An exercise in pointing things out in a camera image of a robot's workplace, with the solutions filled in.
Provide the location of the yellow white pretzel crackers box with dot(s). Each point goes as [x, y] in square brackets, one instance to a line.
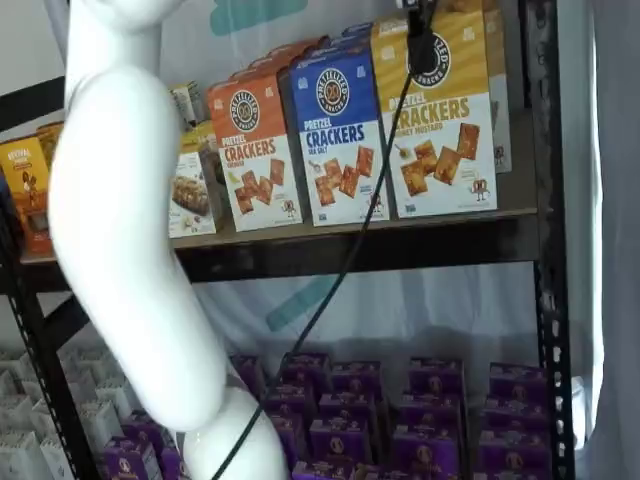
[440, 150]
[501, 100]

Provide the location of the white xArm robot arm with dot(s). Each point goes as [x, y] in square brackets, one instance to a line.
[115, 200]

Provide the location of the brown wooden shelf board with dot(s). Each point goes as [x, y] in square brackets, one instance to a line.
[350, 226]

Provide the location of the blue white pretzel crackers box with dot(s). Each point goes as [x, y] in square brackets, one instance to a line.
[357, 30]
[330, 200]
[340, 46]

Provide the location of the orange white pretzel crackers box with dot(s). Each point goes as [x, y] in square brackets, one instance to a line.
[260, 71]
[300, 44]
[260, 165]
[280, 56]

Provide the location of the purple Annie's snack box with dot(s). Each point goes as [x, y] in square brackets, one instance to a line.
[437, 375]
[515, 455]
[340, 440]
[130, 460]
[520, 382]
[375, 472]
[430, 455]
[307, 370]
[515, 412]
[357, 377]
[347, 406]
[432, 412]
[145, 430]
[320, 471]
[247, 375]
[292, 432]
[172, 465]
[292, 400]

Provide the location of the white yellow granola bar box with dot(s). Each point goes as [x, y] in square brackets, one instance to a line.
[192, 200]
[197, 139]

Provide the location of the white box black graphic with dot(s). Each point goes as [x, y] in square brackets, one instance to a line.
[199, 100]
[182, 107]

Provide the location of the white paper box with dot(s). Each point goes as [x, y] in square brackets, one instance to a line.
[40, 415]
[14, 414]
[102, 425]
[20, 457]
[56, 462]

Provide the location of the orange Natural snack box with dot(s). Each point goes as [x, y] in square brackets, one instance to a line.
[25, 200]
[50, 145]

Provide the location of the white teal-striped backdrop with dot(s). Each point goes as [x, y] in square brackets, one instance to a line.
[400, 310]

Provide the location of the white fabric curtain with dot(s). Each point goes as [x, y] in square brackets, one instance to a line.
[610, 200]

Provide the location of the black metal shelf frame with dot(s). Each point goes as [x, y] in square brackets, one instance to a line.
[547, 300]

